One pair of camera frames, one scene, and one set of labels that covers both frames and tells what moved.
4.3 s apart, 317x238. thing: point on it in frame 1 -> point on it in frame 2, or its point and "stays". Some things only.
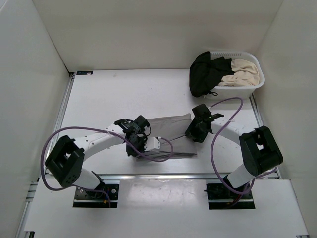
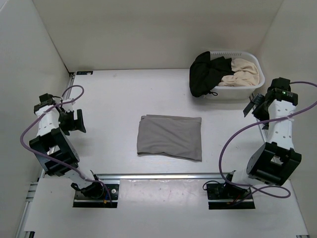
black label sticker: [84, 72] stays
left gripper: [143, 139] -> [78, 124]
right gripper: [199, 138] -> [258, 99]
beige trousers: [245, 73] stays
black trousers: [205, 74] stays
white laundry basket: [240, 92] stays
